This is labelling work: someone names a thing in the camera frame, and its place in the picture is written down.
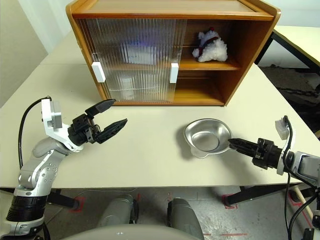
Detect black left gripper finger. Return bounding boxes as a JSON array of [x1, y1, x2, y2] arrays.
[[84, 99, 117, 118], [96, 118, 128, 145]]

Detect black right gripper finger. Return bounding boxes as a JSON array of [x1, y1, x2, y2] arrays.
[[232, 144, 257, 158], [228, 137, 259, 151]]

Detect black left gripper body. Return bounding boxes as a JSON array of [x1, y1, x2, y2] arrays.
[[67, 113, 102, 147]]

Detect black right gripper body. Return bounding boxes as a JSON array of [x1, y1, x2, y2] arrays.
[[252, 137, 285, 171]]

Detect squat white cream jar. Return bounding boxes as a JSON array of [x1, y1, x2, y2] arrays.
[[119, 77, 135, 101]]

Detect white door handle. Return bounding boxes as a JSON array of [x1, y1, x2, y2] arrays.
[[169, 62, 180, 84], [91, 61, 106, 83]]

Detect metal bowl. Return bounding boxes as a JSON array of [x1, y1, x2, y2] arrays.
[[183, 118, 233, 160]]

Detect purple tissue pack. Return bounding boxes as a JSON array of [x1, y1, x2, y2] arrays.
[[124, 42, 161, 65]]

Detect ribbed clear sliding door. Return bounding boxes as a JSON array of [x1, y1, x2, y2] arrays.
[[96, 18, 188, 104], [76, 18, 176, 105]]

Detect white plush snowman toy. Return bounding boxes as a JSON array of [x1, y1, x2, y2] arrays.
[[191, 27, 229, 63]]

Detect wooden cabinet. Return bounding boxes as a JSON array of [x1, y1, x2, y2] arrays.
[[65, 0, 282, 108]]

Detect black table leg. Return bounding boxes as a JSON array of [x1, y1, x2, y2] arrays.
[[222, 183, 303, 206], [47, 188, 83, 210]]

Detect wooden stick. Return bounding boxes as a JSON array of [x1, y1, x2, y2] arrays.
[[292, 186, 315, 223]]

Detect grey rounded robot leg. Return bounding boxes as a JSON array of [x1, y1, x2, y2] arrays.
[[166, 197, 205, 240], [97, 194, 140, 228]]

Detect pale grey robot torso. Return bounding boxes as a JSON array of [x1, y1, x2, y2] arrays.
[[59, 223, 201, 240]]

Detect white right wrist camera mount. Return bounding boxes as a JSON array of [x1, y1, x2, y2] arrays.
[[274, 115, 297, 176]]

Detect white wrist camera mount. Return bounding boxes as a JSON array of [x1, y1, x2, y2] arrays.
[[274, 115, 297, 176], [40, 98, 85, 153]]

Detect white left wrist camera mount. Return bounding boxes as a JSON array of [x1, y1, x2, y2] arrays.
[[40, 98, 85, 153]]

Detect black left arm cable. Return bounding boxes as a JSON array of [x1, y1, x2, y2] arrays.
[[17, 96, 52, 240]]

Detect tan table with black frame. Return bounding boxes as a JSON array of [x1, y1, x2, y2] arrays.
[[254, 24, 320, 76]]

